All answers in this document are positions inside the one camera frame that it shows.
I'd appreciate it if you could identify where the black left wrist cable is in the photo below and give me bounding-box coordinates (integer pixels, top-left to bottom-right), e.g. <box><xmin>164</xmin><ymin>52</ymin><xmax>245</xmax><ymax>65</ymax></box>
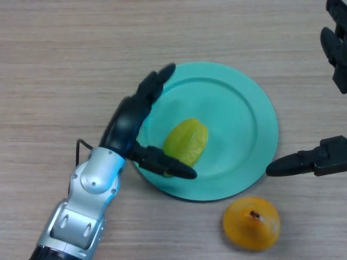
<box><xmin>75</xmin><ymin>139</ymin><xmax>94</xmax><ymax>166</ymax></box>

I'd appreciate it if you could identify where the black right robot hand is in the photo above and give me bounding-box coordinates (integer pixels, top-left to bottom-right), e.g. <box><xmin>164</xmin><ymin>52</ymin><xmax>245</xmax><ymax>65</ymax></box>
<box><xmin>266</xmin><ymin>0</ymin><xmax>347</xmax><ymax>177</ymax></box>

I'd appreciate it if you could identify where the green round plate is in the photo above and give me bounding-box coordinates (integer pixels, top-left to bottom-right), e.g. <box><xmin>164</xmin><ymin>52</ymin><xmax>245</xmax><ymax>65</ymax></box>
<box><xmin>135</xmin><ymin>61</ymin><xmax>279</xmax><ymax>203</ymax></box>

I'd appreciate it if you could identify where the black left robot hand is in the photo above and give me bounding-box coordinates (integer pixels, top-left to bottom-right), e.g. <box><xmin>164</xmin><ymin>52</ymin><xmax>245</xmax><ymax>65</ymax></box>
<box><xmin>99</xmin><ymin>63</ymin><xmax>198</xmax><ymax>180</ymax></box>

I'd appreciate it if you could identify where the yellow green starfruit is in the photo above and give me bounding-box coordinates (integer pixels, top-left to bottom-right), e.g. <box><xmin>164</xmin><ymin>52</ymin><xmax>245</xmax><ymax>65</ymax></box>
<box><xmin>162</xmin><ymin>118</ymin><xmax>209</xmax><ymax>177</ymax></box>

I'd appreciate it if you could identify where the orange pear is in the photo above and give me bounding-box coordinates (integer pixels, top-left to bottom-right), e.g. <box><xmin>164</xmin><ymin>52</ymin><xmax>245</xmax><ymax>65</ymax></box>
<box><xmin>223</xmin><ymin>197</ymin><xmax>281</xmax><ymax>251</ymax></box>

